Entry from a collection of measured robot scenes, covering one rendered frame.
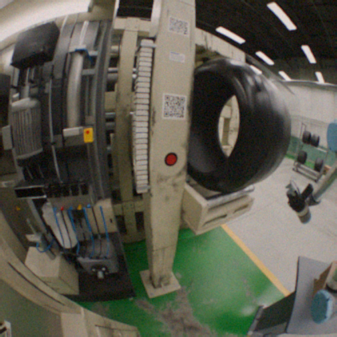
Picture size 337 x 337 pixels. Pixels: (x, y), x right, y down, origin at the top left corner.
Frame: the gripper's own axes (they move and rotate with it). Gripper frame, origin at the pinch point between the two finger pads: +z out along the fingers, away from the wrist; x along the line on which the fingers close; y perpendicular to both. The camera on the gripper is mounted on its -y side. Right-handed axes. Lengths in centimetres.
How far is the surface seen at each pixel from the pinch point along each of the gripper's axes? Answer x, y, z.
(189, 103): -13, 6, 56
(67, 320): -73, 16, 46
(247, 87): -10.9, -9.2, 46.5
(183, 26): -7, -14, 74
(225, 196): -16.3, 22.1, 23.6
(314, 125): 938, -230, -555
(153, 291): -66, 97, -7
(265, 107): -13.4, -9.4, 39.5
